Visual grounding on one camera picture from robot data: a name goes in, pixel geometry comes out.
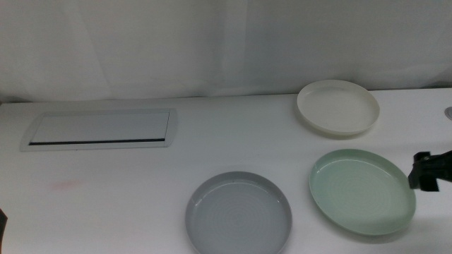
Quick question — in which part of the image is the grey shallow bowl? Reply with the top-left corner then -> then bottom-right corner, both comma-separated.
184,171 -> 293,254

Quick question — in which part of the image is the white backdrop curtain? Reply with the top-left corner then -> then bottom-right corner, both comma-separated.
0,0 -> 452,104

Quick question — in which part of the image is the white table cable hatch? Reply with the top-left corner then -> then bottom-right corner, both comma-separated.
20,108 -> 177,152

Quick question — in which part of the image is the white shallow bowl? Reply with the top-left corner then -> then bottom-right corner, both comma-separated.
296,79 -> 381,137

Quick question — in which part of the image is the pale green shallow bowl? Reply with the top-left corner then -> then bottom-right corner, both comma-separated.
309,148 -> 417,236

